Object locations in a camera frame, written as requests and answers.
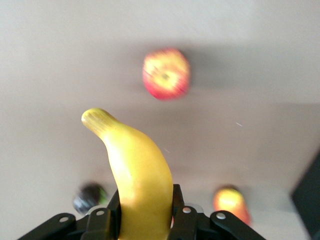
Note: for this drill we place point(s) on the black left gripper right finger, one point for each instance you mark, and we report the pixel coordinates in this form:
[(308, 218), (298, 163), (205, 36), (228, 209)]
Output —
[(190, 225)]

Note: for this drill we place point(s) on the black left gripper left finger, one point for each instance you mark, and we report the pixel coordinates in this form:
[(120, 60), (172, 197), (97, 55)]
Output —
[(100, 225)]

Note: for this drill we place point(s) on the yellow banana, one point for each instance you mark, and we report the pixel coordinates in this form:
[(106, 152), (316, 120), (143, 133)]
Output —
[(140, 175)]

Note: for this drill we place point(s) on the black rectangular plastic box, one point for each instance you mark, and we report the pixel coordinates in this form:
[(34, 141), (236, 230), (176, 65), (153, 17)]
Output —
[(310, 195)]

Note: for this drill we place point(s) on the red yellow apple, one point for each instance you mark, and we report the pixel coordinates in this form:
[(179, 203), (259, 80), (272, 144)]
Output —
[(166, 75)]

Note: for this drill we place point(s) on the dark purple mangosteen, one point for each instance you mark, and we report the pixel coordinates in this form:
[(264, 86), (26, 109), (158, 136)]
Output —
[(87, 197)]

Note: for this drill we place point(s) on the red yellow mango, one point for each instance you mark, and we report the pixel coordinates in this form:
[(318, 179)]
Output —
[(228, 200)]

